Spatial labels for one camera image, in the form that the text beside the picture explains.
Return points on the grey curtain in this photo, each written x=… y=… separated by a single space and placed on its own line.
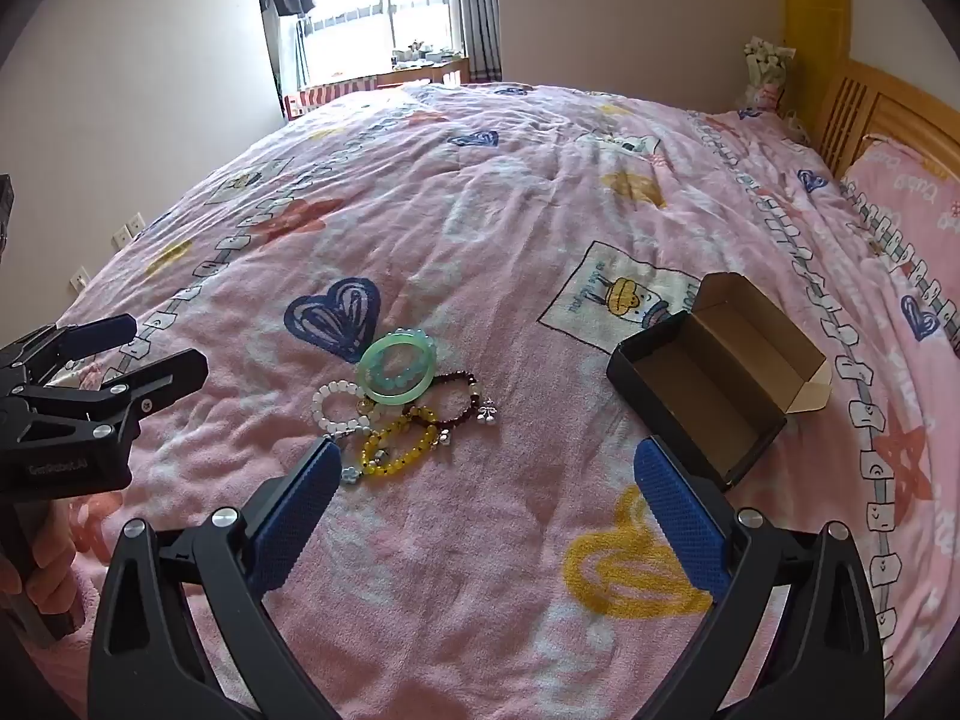
x=480 y=7

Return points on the person's left hand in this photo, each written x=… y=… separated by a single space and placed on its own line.
x=56 y=540

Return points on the wooden table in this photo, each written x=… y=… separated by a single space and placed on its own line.
x=442 y=73

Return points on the wooden headboard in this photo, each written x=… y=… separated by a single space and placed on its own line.
x=862 y=97

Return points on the pink printed blanket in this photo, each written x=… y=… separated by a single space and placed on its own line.
x=487 y=240

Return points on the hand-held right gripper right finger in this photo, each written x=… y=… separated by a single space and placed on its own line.
x=679 y=517

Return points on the black cardboard box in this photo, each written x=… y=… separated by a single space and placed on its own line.
x=622 y=367

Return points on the green jade bangle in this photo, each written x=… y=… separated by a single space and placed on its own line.
x=390 y=395

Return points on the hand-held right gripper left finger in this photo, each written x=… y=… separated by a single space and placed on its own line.
x=296 y=517

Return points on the pink pillow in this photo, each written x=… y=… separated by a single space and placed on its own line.
x=915 y=180

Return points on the yellow wooden post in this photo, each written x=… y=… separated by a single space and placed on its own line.
x=817 y=7

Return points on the white wall socket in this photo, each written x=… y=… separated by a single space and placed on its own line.
x=80 y=279
x=129 y=231

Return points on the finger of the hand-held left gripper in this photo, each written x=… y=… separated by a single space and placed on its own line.
x=172 y=371
x=112 y=330

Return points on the red striped cloth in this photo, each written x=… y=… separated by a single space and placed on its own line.
x=330 y=94

